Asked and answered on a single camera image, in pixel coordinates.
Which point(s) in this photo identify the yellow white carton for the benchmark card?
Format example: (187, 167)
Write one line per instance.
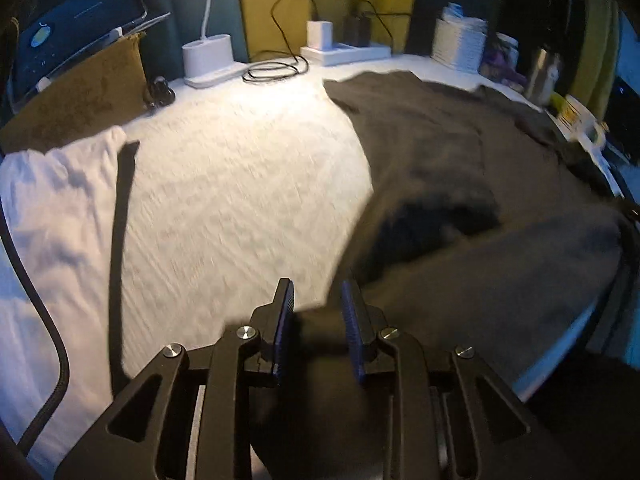
(572, 112)

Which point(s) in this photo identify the purple packet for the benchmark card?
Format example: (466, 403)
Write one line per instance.
(505, 67)

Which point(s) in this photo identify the white cloth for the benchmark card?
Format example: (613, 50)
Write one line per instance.
(50, 210)

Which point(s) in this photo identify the black charger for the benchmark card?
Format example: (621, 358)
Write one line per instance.
(356, 30)

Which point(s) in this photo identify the white perforated basket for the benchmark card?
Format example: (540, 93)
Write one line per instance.
(457, 45)

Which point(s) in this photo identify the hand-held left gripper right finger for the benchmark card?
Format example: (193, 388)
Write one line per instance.
(352, 330)

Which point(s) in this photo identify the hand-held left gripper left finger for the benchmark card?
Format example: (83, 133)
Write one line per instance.
(285, 320)

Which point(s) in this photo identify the steel bottle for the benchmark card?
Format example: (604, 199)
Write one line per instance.
(542, 75)

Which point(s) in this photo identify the white power strip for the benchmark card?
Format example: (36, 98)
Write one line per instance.
(350, 55)

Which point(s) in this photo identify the white desk lamp base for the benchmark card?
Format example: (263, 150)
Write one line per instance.
(210, 60)

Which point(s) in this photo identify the white charger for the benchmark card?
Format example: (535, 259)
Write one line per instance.
(320, 35)

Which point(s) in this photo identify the dark grey printed shirt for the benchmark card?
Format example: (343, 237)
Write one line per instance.
(450, 185)

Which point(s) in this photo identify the papers in basket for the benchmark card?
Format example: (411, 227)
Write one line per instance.
(465, 12)

